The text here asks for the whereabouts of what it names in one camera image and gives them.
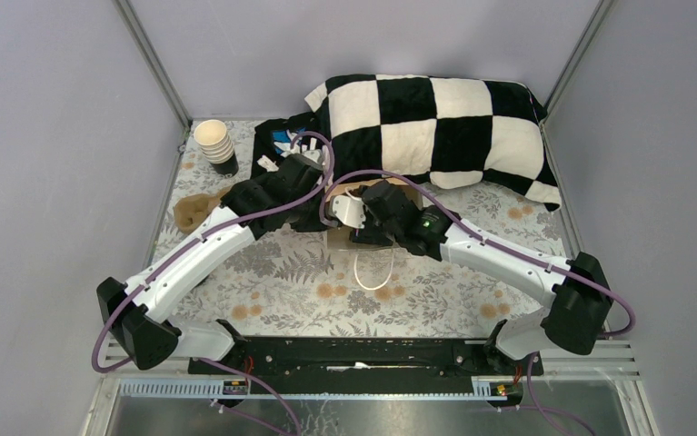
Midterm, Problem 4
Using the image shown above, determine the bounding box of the black blue printed cloth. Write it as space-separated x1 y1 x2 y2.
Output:
251 112 322 178

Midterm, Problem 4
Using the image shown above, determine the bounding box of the right aluminium frame post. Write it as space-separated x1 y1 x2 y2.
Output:
545 0 617 115

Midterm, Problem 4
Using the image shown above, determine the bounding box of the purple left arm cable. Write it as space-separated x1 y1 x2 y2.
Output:
90 131 336 436

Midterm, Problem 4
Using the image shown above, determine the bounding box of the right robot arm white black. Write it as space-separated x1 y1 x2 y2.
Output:
326 181 613 374

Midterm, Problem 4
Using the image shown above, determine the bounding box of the white brown paper bag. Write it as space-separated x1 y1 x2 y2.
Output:
324 179 402 292

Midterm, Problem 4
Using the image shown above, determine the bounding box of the aluminium frame post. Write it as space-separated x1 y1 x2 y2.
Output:
545 0 617 115
113 0 194 131

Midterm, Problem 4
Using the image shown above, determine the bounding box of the left aluminium frame post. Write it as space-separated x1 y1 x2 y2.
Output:
113 0 194 131

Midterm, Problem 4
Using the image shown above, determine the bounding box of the floral patterned table mat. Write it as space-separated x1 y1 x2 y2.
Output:
154 121 573 338

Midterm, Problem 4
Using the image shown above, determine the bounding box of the black white checkered blanket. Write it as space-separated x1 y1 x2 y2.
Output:
304 74 562 212

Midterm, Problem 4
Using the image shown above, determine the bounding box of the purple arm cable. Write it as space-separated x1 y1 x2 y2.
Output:
90 131 336 436
319 169 637 436

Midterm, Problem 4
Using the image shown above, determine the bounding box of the stack of paper cups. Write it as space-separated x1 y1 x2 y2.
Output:
193 120 239 178

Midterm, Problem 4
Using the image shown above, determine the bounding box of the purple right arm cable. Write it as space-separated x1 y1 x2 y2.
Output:
319 169 637 436

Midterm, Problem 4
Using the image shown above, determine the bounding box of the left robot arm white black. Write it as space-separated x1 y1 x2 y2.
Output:
96 154 326 373

